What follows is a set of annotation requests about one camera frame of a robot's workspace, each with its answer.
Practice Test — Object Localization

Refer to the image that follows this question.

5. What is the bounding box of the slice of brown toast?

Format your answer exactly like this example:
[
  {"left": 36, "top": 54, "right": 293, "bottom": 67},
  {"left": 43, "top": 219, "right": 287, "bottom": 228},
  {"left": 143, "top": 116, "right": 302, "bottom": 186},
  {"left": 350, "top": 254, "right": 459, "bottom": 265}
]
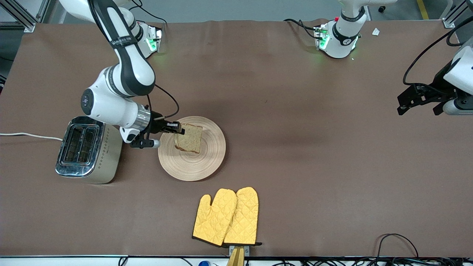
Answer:
[{"left": 173, "top": 123, "right": 203, "bottom": 154}]

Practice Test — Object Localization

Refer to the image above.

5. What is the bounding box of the round wooden plate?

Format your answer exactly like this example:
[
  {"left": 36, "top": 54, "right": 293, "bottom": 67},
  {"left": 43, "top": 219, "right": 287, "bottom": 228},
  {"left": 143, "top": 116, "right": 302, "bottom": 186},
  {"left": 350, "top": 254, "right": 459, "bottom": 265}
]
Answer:
[{"left": 158, "top": 116, "right": 226, "bottom": 182}]

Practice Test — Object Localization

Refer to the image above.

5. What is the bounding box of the beige and chrome toaster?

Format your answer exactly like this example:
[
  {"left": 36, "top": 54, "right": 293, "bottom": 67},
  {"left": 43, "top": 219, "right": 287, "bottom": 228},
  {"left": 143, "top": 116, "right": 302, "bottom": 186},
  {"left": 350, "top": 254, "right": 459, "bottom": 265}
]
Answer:
[{"left": 55, "top": 114, "right": 124, "bottom": 184}]

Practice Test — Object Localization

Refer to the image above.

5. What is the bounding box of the yellow quilted oven mitt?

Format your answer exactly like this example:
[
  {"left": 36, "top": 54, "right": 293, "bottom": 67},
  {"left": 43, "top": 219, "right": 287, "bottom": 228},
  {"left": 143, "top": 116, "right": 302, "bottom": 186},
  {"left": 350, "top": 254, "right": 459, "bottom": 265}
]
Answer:
[
  {"left": 192, "top": 188, "right": 238, "bottom": 247},
  {"left": 223, "top": 187, "right": 262, "bottom": 246}
]

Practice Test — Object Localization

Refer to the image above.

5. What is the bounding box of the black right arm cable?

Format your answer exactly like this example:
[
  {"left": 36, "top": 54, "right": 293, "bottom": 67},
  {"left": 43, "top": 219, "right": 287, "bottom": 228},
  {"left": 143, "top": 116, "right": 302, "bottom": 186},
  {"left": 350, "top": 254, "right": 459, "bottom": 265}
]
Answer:
[{"left": 146, "top": 84, "right": 180, "bottom": 119}]

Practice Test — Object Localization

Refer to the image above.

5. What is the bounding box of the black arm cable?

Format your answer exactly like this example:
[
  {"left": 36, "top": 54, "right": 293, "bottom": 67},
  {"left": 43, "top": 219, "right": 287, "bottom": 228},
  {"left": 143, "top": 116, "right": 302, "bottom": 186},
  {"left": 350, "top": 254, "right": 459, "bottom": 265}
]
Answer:
[
  {"left": 402, "top": 18, "right": 473, "bottom": 86},
  {"left": 146, "top": 84, "right": 180, "bottom": 119}
]

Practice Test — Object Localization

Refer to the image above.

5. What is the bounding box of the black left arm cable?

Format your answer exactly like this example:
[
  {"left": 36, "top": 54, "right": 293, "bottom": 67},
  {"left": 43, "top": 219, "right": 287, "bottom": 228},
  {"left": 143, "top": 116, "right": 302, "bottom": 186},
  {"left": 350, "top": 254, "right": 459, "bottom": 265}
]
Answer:
[{"left": 402, "top": 18, "right": 473, "bottom": 86}]

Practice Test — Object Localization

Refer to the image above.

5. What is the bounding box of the aluminium frame post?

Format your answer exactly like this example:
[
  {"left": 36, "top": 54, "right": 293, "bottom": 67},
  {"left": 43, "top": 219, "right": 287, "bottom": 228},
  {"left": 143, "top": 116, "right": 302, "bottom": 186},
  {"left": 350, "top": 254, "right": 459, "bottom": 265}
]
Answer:
[
  {"left": 441, "top": 0, "right": 473, "bottom": 29},
  {"left": 0, "top": 0, "right": 51, "bottom": 33}
]

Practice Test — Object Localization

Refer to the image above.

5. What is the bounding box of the black right base cable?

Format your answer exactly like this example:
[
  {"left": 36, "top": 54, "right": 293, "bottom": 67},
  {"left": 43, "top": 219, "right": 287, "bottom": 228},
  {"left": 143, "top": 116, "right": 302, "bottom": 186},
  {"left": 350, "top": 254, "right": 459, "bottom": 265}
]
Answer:
[{"left": 129, "top": 0, "right": 167, "bottom": 27}]

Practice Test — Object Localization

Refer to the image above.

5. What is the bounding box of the black base cable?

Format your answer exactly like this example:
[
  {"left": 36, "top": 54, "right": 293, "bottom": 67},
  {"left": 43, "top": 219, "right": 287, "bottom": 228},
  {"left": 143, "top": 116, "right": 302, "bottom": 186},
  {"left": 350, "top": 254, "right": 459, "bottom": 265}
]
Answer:
[
  {"left": 283, "top": 18, "right": 319, "bottom": 40},
  {"left": 129, "top": 0, "right": 167, "bottom": 27}
]

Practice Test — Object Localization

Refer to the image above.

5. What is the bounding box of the black looped cable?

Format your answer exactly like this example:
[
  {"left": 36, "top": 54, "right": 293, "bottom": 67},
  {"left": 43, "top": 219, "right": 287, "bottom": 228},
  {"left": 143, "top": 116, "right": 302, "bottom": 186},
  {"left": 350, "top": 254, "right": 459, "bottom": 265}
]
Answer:
[{"left": 376, "top": 233, "right": 420, "bottom": 260}]

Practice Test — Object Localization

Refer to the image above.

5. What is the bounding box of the black left base cable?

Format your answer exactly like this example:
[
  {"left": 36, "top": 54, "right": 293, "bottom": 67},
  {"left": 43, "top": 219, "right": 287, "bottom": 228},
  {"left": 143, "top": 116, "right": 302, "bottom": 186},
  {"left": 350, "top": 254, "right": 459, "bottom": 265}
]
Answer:
[{"left": 283, "top": 18, "right": 319, "bottom": 40}]

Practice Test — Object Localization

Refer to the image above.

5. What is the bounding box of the white toaster power cord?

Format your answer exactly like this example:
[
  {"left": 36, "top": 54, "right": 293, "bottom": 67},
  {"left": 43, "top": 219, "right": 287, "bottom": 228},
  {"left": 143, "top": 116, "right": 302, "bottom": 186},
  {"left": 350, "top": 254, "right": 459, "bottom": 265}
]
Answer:
[{"left": 0, "top": 132, "right": 64, "bottom": 141}]

